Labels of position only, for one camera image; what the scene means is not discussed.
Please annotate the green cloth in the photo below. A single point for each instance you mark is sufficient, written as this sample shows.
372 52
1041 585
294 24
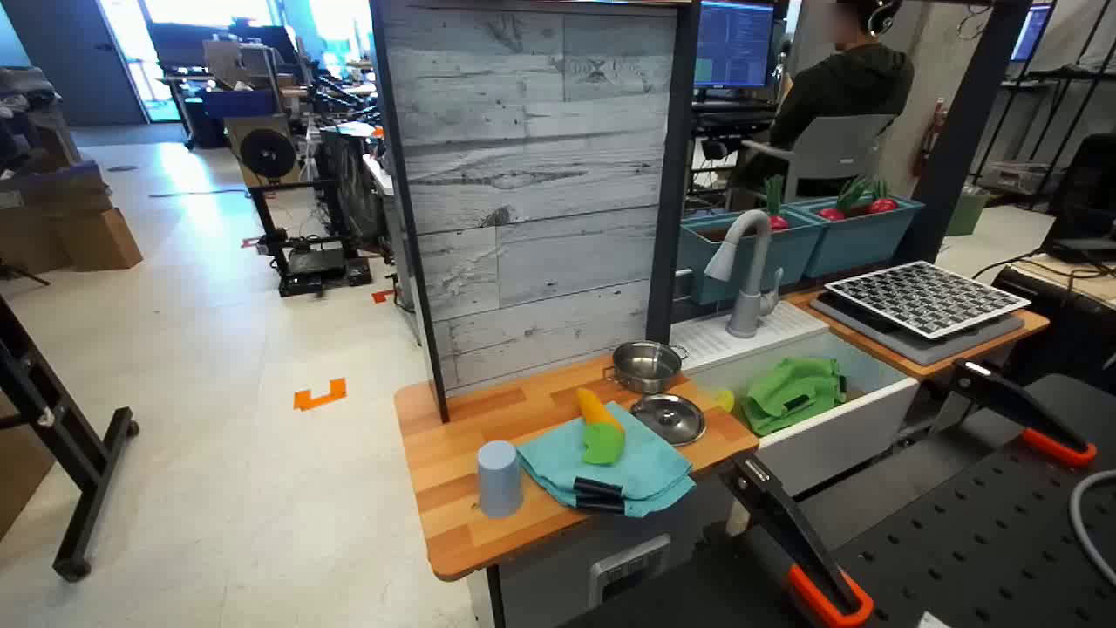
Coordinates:
794 391

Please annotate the teal cloth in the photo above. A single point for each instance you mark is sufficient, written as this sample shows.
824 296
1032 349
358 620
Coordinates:
653 472

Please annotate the grey office chair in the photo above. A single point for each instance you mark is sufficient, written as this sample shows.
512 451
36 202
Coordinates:
833 151

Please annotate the cardboard box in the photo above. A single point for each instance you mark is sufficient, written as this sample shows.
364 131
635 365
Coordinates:
70 232

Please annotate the black white checkered rack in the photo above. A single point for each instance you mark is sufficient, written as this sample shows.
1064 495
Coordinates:
926 296

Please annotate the grey drying tray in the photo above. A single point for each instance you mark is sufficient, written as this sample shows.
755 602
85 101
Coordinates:
917 348

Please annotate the grey cylindrical cup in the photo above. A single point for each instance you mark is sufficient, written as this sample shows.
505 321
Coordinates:
500 480

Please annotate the green toy vegetable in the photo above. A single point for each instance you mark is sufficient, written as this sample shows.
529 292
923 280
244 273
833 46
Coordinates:
859 194

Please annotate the teal plastic bin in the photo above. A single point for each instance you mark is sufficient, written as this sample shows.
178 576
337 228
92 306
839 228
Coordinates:
701 255
865 241

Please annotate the seated person in dark hoodie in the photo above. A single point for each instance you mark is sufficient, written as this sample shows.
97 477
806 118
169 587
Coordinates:
841 88

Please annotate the small yellow sponge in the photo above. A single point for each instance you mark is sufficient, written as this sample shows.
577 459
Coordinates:
722 400

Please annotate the black office chair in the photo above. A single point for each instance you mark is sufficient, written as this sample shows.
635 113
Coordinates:
1085 198

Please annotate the small steel pot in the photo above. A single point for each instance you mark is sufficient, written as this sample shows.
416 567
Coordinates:
645 365

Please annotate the grey toy faucet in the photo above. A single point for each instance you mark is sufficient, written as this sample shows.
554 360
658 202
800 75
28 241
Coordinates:
752 285

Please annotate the small blue screen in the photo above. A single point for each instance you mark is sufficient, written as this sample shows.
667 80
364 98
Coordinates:
1031 28

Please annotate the computer monitor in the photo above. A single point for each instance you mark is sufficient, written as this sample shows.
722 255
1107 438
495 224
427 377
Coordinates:
734 44

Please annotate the black perforated board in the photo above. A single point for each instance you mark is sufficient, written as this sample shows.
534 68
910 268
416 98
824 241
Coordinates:
989 551

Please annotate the white toy sink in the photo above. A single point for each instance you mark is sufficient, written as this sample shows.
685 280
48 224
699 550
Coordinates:
841 432

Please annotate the round steel pot lid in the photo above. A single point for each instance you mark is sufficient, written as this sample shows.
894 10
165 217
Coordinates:
667 416

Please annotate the black equipment cart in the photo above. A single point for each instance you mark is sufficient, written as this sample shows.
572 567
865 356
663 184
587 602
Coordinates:
297 198

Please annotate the grey stone pattern panel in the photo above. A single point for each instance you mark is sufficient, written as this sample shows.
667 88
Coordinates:
529 175

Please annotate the grey cabinet under counter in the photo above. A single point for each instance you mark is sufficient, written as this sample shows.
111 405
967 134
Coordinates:
606 559

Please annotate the slanted black frame post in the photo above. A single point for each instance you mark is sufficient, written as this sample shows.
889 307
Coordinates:
962 128

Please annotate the black metal stand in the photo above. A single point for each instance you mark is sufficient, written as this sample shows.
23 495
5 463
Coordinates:
70 449

